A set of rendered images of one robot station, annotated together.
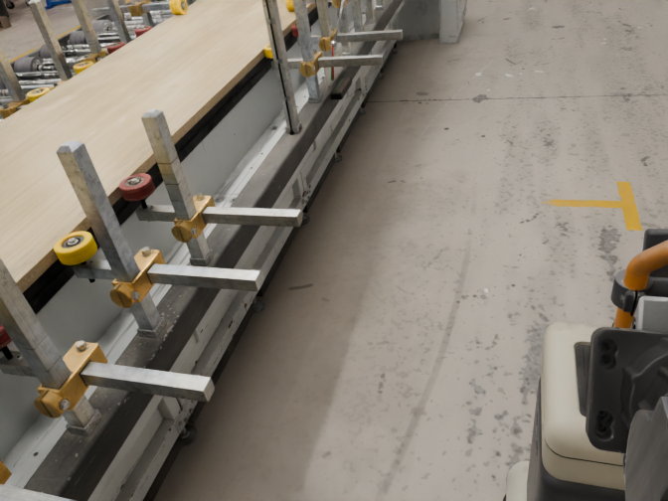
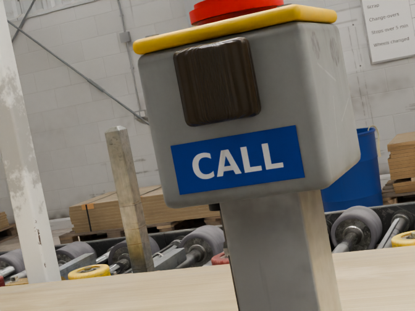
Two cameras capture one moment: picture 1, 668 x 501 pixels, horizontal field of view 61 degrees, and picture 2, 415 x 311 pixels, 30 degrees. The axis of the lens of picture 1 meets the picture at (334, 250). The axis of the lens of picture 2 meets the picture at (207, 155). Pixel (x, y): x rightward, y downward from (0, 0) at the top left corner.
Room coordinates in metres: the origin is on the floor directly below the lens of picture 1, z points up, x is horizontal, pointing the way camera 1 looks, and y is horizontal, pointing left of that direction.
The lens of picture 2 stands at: (1.85, -0.26, 1.19)
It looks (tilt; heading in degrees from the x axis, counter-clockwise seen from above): 4 degrees down; 91
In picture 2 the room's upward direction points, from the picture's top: 11 degrees counter-clockwise
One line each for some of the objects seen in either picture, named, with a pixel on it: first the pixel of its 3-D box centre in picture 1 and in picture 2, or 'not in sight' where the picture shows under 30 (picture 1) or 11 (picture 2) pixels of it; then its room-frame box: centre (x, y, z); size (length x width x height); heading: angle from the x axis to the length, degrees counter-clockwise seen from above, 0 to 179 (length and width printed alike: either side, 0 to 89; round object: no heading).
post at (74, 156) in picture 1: (117, 252); not in sight; (0.95, 0.42, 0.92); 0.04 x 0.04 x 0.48; 69
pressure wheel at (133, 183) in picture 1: (141, 199); not in sight; (1.27, 0.45, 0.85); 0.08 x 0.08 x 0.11
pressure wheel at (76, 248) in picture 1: (83, 260); not in sight; (1.04, 0.54, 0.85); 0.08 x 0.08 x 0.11
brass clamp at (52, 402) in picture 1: (71, 379); not in sight; (0.74, 0.51, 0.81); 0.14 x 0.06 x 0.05; 159
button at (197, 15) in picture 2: not in sight; (238, 18); (1.87, 0.07, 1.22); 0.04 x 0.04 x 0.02
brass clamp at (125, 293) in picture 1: (138, 277); not in sight; (0.97, 0.41, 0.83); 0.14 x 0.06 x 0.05; 159
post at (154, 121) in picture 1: (183, 206); not in sight; (1.18, 0.33, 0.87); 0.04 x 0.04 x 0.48; 69
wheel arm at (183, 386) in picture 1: (101, 375); not in sight; (0.73, 0.45, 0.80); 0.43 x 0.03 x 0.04; 69
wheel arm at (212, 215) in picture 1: (217, 216); not in sight; (1.20, 0.27, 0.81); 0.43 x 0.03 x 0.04; 69
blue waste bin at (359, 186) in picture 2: not in sight; (348, 176); (2.79, 5.74, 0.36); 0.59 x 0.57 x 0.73; 69
